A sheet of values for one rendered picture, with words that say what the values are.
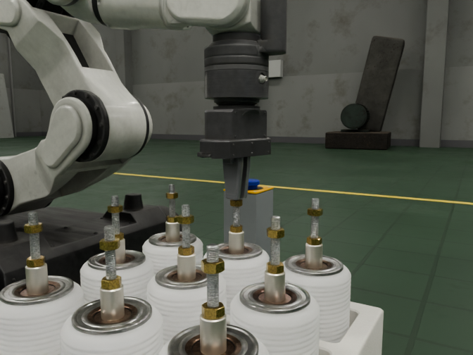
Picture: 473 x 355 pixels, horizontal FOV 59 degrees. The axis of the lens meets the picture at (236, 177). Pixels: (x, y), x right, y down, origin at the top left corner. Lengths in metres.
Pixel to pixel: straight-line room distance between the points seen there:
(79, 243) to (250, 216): 0.38
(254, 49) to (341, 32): 7.77
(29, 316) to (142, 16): 0.41
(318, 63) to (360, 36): 0.88
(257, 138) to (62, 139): 0.43
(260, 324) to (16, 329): 0.25
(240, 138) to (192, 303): 0.22
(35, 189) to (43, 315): 0.58
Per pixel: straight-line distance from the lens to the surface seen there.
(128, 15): 0.66
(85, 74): 0.91
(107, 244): 0.41
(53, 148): 0.90
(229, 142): 0.54
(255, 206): 0.75
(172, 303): 0.49
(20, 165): 1.08
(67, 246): 0.93
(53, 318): 0.50
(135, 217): 1.08
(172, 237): 0.67
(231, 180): 0.59
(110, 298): 0.43
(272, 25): 0.57
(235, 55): 0.55
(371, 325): 0.60
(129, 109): 0.90
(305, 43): 8.52
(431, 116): 7.62
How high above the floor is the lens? 0.44
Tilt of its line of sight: 8 degrees down
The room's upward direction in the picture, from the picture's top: straight up
